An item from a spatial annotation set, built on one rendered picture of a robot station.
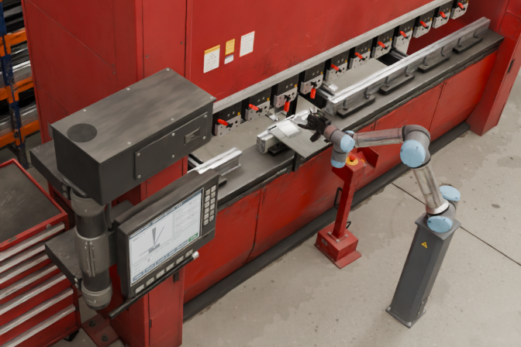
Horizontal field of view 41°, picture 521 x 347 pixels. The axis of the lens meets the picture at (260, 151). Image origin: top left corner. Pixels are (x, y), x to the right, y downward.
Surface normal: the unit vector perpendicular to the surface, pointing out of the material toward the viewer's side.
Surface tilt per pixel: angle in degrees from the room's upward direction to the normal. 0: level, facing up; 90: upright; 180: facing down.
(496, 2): 90
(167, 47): 90
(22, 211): 0
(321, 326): 0
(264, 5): 90
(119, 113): 0
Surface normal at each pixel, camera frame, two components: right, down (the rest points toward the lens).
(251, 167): 0.09, -0.76
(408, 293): -0.68, 0.43
